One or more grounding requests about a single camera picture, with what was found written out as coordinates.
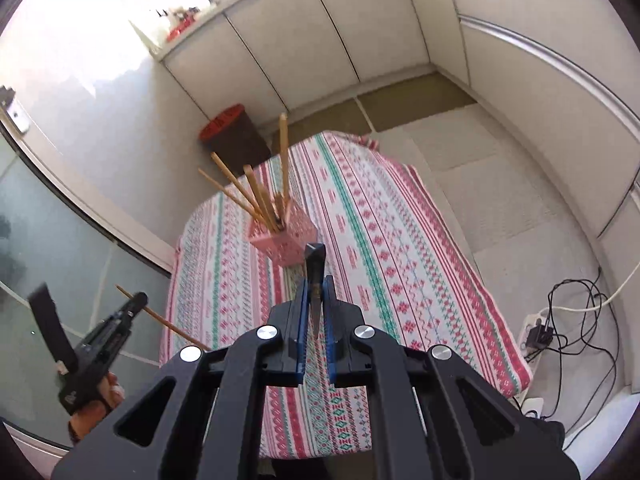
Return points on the white power strip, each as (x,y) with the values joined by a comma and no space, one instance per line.
(532,406)
(527,327)

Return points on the patterned striped tablecloth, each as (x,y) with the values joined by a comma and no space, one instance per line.
(380,260)

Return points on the brown trash bin red rim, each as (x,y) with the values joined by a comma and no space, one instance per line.
(235,140)

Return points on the bunch of bamboo chopsticks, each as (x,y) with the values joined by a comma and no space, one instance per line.
(284,160)

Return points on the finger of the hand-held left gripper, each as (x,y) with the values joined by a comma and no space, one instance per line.
(131,307)

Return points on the white kitchen cabinet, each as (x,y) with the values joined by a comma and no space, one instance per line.
(300,35)

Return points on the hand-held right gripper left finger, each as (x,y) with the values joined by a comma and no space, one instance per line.
(300,320)

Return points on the person's left hand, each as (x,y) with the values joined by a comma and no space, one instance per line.
(95,412)

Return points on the red container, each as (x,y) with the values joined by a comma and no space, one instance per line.
(180,27)

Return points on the person's leg in black pants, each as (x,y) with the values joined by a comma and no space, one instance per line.
(547,435)

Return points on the pink lattice utensil holder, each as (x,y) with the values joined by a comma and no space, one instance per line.
(285,247)

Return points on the black chopstick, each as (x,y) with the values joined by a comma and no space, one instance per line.
(315,265)

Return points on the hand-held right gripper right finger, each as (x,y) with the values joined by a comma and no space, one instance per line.
(330,320)

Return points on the black power adapter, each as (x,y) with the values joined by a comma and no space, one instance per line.
(540,336)

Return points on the bamboo chopstick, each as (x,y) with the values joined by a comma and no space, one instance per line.
(170,327)

